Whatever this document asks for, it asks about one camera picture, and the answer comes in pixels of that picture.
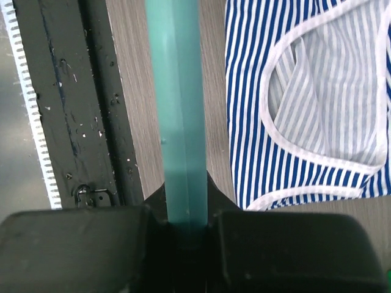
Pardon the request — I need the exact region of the white slotted cable duct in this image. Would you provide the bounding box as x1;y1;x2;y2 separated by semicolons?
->
1;1;62;210

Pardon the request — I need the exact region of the blue white striped tank top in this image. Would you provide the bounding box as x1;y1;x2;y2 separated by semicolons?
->
225;1;390;211

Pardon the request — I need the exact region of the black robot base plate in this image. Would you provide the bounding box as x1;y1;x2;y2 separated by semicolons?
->
12;1;144;208

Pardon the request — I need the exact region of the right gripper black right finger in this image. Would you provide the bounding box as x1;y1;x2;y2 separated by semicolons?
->
210;183;390;292

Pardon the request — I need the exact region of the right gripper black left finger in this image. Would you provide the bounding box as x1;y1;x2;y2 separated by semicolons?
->
1;206;171;292

